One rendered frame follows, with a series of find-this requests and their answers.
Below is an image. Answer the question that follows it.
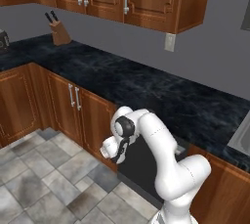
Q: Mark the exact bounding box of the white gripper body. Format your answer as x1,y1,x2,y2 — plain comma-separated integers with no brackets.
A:
109,149,129,165

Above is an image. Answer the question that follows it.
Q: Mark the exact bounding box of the black dishwasher door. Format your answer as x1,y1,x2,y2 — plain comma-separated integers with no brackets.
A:
116,134,189,210

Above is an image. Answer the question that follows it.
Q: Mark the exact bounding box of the wooden base cupboard door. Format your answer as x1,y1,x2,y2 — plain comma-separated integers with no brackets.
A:
79,87,119,172
45,70,83,146

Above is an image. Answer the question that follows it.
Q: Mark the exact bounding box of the wooden base cupboard beside dishwasher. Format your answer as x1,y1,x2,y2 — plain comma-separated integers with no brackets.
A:
187,144,250,224

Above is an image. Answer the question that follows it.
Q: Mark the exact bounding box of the wooden corner base cupboard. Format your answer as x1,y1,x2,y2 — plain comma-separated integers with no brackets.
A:
0,63,45,149

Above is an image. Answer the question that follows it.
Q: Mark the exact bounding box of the steel sink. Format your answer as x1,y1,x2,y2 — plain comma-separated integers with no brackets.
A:
227,110,250,157

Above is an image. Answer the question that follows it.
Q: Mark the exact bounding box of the wooden knife block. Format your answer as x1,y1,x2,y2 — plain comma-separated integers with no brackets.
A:
49,20,72,47

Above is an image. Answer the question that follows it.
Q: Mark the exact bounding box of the grey dishwasher handle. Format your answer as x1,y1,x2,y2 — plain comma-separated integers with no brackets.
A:
175,145,188,156

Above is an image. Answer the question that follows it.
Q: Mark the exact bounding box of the silver base cupboard handle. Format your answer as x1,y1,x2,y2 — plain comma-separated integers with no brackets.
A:
74,86,82,112
67,83,75,108

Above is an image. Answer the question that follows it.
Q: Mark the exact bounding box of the white wall outlet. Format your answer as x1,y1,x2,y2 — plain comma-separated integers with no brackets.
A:
164,32,177,53

